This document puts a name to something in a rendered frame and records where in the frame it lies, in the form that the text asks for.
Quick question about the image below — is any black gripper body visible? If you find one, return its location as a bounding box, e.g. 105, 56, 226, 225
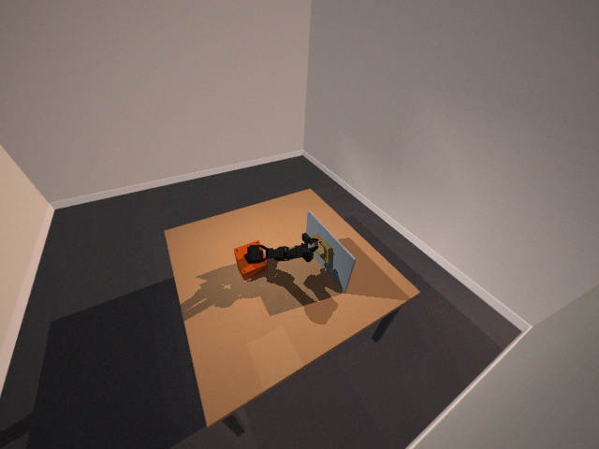
295, 233, 311, 262

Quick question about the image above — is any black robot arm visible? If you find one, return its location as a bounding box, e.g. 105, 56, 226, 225
244, 245, 314, 264

